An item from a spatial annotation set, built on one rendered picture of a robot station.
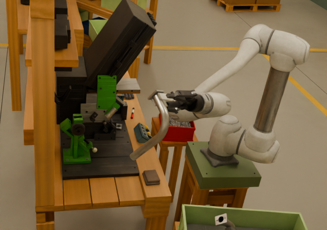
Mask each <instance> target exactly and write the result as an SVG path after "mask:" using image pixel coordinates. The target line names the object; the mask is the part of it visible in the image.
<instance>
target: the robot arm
mask: <svg viewBox="0 0 327 230"><path fill-rule="evenodd" d="M309 51H310V45H309V44H308V43H307V42H306V41H305V40H304V39H302V38H301V37H299V36H296V35H294V34H291V33H287V32H284V31H278V30H274V29H271V28H269V27H268V26H266V25H264V24H257V25H255V26H254V27H252V28H251V29H250V30H249V31H248V32H247V33H246V34H245V36H244V37H243V40H242V42H241V44H240V48H239V51H238V53H237V55H236V57H235V58H234V59H233V60H231V61H230V62H229V63H228V64H226V65H225V66H224V67H222V68H221V69H220V70H218V71H217V72H216V73H214V74H213V75H212V76H210V77H209V78H208V79H207V80H205V81H204V82H203V83H201V84H200V85H199V86H198V87H197V88H195V89H194V90H191V91H186V90H177V91H176V92H175V93H173V92H171V93H170V94H163V93H157V95H158V97H159V98H160V100H163V101H164V103H165V105H166V107H167V110H168V112H169V115H170V116H171V117H172V118H173V119H174V120H175V121H179V122H188V121H194V120H197V119H201V118H210V117H218V116H221V118H220V119H219V120H218V121H217V122H216V124H215V125H214V127H213V129H212V132H211V135H210V140H209V141H208V145H209V146H208V148H201V149H200V152H201V153H203V154H204V155H205V157H206V158H207V159H208V160H209V162H210V163H211V165H212V167H214V168H216V167H219V166H225V165H233V164H236V165H238V164H239V161H238V160H237V159H236V158H235V157H234V154H237V155H240V156H241V157H244V158H246V159H248V160H251V161H254V162H257V163H262V164H271V163H273V162H275V160H276V158H277V156H278V154H279V152H280V149H281V148H280V144H279V142H278V141H277V140H275V132H274V130H273V125H274V121H275V118H276V115H277V112H278V109H279V105H280V102H281V99H282V96H283V93H284V90H285V87H286V84H287V81H288V78H289V75H290V71H292V70H293V69H294V68H295V66H296V65H301V64H303V63H305V62H306V61H307V59H308V56H309ZM258 53H259V54H265V55H269V56H270V65H271V68H270V71H269V75H268V78H267V82H266V85H265V89H264V92H263V96H262V99H261V102H260V106H259V109H258V113H257V116H256V120H255V123H254V124H253V125H251V126H250V127H249V128H248V130H246V129H244V128H243V127H242V126H241V123H240V121H239V120H238V119H237V118H236V117H234V116H232V115H226V114H227V113H229V112H230V110H231V101H230V99H229V98H228V97H227V96H225V95H223V94H220V93H214V92H210V91H211V90H212V89H214V88H215V87H217V86H218V85H220V84H221V83H222V82H224V81H225V80H227V79H228V78H230V77H231V76H233V75H234V74H235V73H237V72H238V71H239V70H241V69H242V68H243V67H244V66H245V65H246V64H247V63H248V62H249V61H250V60H251V59H252V58H253V57H254V56H256V55H257V54H258ZM173 100H174V101H173Z"/></svg>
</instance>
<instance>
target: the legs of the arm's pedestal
mask: <svg viewBox="0 0 327 230"><path fill-rule="evenodd" d="M227 190H228V191H227ZM246 193H247V189H226V190H213V192H210V191H209V190H203V191H198V189H197V187H196V184H195V182H194V179H193V177H192V174H191V172H190V170H189V167H188V164H187V162H186V160H185V163H184V168H183V173H182V180H181V186H180V191H179V197H178V202H177V207H176V212H175V218H174V223H175V222H180V218H181V213H182V204H188V205H190V203H191V205H202V206H206V205H210V206H215V207H223V205H224V204H227V207H229V208H242V207H243V203H244V200H245V196H246ZM191 198H192V199H191ZM191 200H192V201H191ZM174 223H173V228H174ZM172 230H173V229H172Z"/></svg>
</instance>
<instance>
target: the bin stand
mask: <svg viewBox="0 0 327 230"><path fill-rule="evenodd" d="M151 124H152V128H151V136H152V137H153V136H155V135H156V134H157V133H158V131H159V129H160V118H159V117H152V121H151ZM193 141H198V139H197V137H196V135H195V133H194V135H193ZM186 143H187V142H172V141H160V142H159V145H160V154H159V161H160V164H161V167H162V170H163V173H164V175H165V172H166V166H167V160H168V154H169V150H168V147H174V153H173V159H172V165H171V171H170V177H169V182H168V187H169V189H170V192H171V195H172V197H171V203H173V199H174V193H175V188H176V182H177V177H178V171H179V166H180V160H181V154H182V147H183V146H186ZM157 146H158V144H156V145H155V146H154V147H155V150H156V151H157Z"/></svg>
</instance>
